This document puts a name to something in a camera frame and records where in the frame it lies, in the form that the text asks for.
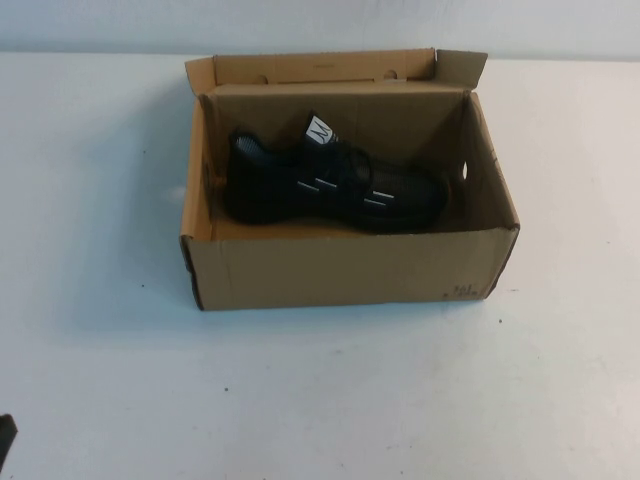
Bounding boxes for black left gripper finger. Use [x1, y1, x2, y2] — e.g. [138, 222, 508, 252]
[0, 413, 20, 454]

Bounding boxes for black knit sneaker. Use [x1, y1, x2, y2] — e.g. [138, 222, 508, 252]
[227, 109, 447, 236]

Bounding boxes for brown cardboard shoe box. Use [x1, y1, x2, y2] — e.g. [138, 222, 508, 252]
[180, 47, 521, 312]

